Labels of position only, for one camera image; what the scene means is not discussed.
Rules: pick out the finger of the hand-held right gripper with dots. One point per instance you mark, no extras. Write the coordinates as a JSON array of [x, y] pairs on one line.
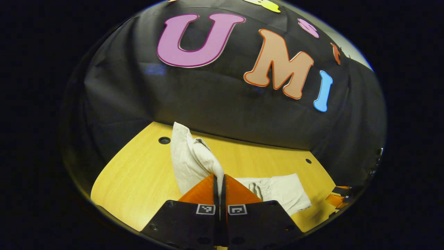
[[336, 201]]

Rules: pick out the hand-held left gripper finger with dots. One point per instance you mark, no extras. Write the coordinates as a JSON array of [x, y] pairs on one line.
[[223, 194], [216, 194]]

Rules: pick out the white jeans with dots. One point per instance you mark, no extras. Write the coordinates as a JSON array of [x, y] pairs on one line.
[[190, 163]]

